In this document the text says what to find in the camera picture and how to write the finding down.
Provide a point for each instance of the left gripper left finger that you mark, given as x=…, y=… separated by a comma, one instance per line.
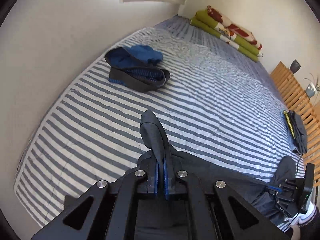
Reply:
x=88, y=216

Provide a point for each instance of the red cream folded blanket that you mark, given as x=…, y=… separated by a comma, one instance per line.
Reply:
x=239, y=30

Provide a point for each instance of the folded dark clothes pile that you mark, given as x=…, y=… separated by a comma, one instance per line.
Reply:
x=297, y=131

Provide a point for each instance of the dark ceramic vase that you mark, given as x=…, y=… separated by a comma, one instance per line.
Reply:
x=295, y=66

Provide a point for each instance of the wooden slat railing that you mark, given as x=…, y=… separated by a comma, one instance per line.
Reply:
x=296, y=99

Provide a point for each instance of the dark grey shorts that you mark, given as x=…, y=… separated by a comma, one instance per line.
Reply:
x=170, y=223

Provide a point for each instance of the potted spider plant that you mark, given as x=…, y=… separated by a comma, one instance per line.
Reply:
x=313, y=86

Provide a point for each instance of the blue black striped underwear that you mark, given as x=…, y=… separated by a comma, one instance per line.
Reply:
x=136, y=67

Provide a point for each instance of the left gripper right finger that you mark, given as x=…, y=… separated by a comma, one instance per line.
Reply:
x=220, y=213

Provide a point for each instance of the white gloved right hand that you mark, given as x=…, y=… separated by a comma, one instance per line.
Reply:
x=304, y=219

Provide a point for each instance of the green folded blanket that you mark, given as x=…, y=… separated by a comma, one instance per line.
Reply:
x=203, y=21

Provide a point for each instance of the striped blue white quilt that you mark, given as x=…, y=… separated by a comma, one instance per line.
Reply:
x=218, y=105

